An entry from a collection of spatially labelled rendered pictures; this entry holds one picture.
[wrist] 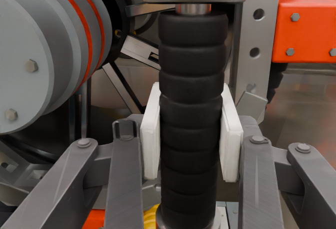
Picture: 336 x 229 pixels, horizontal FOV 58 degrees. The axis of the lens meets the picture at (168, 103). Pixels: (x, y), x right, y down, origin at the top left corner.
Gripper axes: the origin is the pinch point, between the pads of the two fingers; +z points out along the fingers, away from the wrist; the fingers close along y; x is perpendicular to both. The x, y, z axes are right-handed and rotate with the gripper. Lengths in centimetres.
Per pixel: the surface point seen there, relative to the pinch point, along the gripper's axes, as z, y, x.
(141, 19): 68, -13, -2
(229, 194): 97, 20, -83
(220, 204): 81, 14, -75
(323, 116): 186, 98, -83
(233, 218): 73, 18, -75
